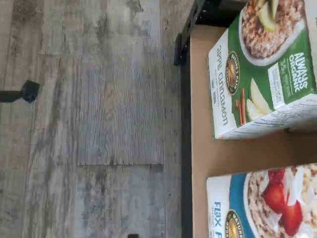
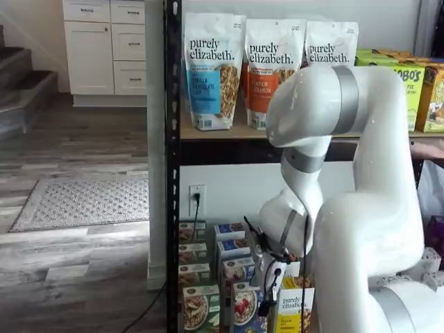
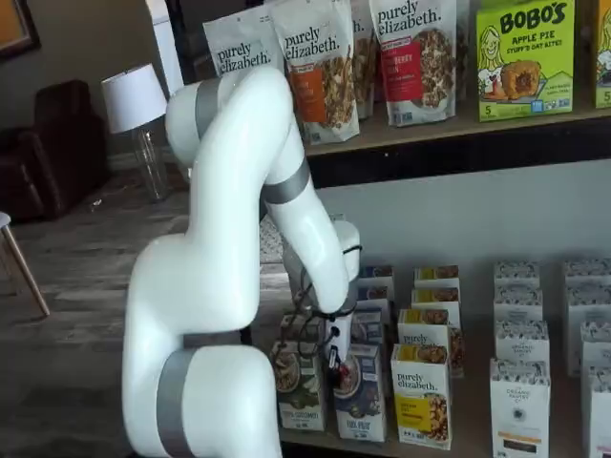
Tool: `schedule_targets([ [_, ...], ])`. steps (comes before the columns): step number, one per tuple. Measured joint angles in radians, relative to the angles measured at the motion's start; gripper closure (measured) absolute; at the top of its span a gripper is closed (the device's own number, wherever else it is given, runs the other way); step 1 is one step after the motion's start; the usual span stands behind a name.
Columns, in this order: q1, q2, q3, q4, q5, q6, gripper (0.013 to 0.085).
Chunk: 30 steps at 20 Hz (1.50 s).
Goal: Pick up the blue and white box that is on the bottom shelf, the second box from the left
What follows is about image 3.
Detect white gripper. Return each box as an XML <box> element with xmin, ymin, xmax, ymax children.
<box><xmin>327</xmin><ymin>311</ymin><xmax>358</xmax><ymax>388</ymax></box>

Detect blue white oatmeal box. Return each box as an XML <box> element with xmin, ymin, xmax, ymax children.
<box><xmin>350</xmin><ymin>308</ymin><xmax>386</xmax><ymax>347</ymax></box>
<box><xmin>332</xmin><ymin>342</ymin><xmax>387</xmax><ymax>443</ymax></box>
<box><xmin>355</xmin><ymin>284</ymin><xmax>391</xmax><ymax>314</ymax></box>
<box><xmin>356</xmin><ymin>264</ymin><xmax>396</xmax><ymax>288</ymax></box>

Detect green white oatmeal box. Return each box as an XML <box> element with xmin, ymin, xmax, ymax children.
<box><xmin>280</xmin><ymin>312</ymin><xmax>327</xmax><ymax>344</ymax></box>
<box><xmin>269</xmin><ymin>339</ymin><xmax>329</xmax><ymax>430</ymax></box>

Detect yellow white granola box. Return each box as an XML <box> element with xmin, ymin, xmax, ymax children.
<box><xmin>410</xmin><ymin>286</ymin><xmax>463</xmax><ymax>316</ymax></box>
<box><xmin>390</xmin><ymin>342</ymin><xmax>453</xmax><ymax>451</ymax></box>
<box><xmin>396</xmin><ymin>308</ymin><xmax>467</xmax><ymax>379</ymax></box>
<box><xmin>412</xmin><ymin>264</ymin><xmax>462</xmax><ymax>290</ymax></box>

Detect white patterned-top box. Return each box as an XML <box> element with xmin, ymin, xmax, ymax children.
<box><xmin>494</xmin><ymin>319</ymin><xmax>550</xmax><ymax>364</ymax></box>
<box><xmin>565</xmin><ymin>281</ymin><xmax>611</xmax><ymax>378</ymax></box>
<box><xmin>489</xmin><ymin>357</ymin><xmax>553</xmax><ymax>458</ymax></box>
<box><xmin>493</xmin><ymin>260</ymin><xmax>542</xmax><ymax>289</ymax></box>
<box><xmin>493</xmin><ymin>284</ymin><xmax>544</xmax><ymax>324</ymax></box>
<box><xmin>561</xmin><ymin>259</ymin><xmax>611</xmax><ymax>287</ymax></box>
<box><xmin>582</xmin><ymin>365</ymin><xmax>611</xmax><ymax>458</ymax></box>
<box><xmin>579</xmin><ymin>320</ymin><xmax>611</xmax><ymax>371</ymax></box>

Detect black metal shelf rack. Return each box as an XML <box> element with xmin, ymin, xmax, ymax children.
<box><xmin>164</xmin><ymin>0</ymin><xmax>611</xmax><ymax>458</ymax></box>

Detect green Bobo's box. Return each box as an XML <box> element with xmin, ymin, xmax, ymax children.
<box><xmin>475</xmin><ymin>0</ymin><xmax>577</xmax><ymax>123</ymax></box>

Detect yellow Bobo's box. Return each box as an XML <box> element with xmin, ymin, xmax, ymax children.
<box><xmin>594</xmin><ymin>0</ymin><xmax>611</xmax><ymax>110</ymax></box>

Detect grey patterned rug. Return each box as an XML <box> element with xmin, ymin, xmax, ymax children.
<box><xmin>260</xmin><ymin>219</ymin><xmax>288</xmax><ymax>264</ymax></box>

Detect orange label granola bag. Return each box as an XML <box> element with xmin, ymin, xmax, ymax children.
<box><xmin>270</xmin><ymin>2</ymin><xmax>363</xmax><ymax>146</ymax></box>
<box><xmin>350</xmin><ymin>0</ymin><xmax>379</xmax><ymax>120</ymax></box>

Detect white stool wooden legs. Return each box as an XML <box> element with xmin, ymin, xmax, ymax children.
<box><xmin>0</xmin><ymin>211</ymin><xmax>52</xmax><ymax>319</ymax></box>

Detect blue label granola bag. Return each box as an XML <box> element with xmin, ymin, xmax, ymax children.
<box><xmin>202</xmin><ymin>12</ymin><xmax>287</xmax><ymax>80</ymax></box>

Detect white shade glass lamp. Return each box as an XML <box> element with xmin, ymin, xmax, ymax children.
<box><xmin>100</xmin><ymin>63</ymin><xmax>172</xmax><ymax>202</ymax></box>

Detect red label granola bag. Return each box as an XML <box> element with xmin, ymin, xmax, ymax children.
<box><xmin>369</xmin><ymin>0</ymin><xmax>458</xmax><ymax>128</ymax></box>

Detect dark brown armchair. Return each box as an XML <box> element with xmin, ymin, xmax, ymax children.
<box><xmin>0</xmin><ymin>79</ymin><xmax>110</xmax><ymax>224</ymax></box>

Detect dark framed picture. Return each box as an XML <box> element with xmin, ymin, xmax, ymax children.
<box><xmin>0</xmin><ymin>0</ymin><xmax>43</xmax><ymax>62</ymax></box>

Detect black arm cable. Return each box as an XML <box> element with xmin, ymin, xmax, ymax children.
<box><xmin>280</xmin><ymin>265</ymin><xmax>320</xmax><ymax>369</ymax></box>

